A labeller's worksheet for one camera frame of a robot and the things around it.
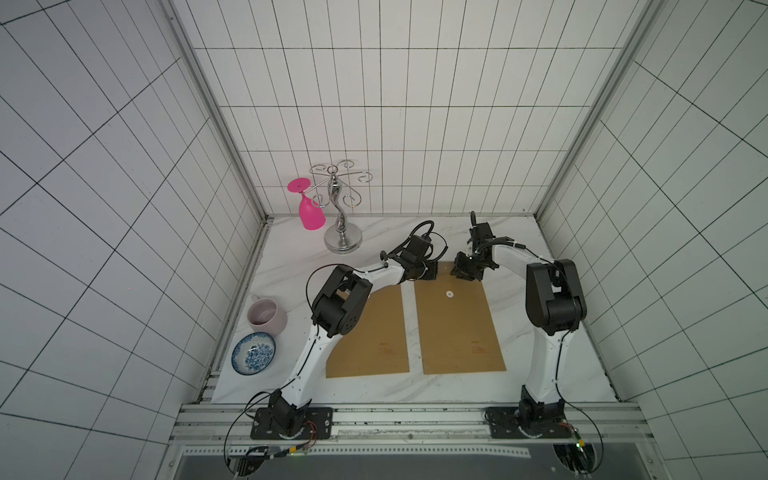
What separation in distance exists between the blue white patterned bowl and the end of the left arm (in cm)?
44

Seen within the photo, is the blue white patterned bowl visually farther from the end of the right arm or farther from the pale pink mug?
the end of the right arm

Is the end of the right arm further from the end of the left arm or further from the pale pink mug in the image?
the pale pink mug

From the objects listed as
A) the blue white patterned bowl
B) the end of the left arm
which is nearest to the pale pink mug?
the blue white patterned bowl

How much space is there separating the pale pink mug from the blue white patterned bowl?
0.02 m

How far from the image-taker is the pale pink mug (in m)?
0.85

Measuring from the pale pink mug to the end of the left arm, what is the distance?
396mm

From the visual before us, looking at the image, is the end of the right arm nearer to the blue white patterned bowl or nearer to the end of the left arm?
the end of the left arm

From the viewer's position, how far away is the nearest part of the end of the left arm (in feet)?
2.72

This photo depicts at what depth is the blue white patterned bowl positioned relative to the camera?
0.82m

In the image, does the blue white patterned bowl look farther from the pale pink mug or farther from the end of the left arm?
the end of the left arm
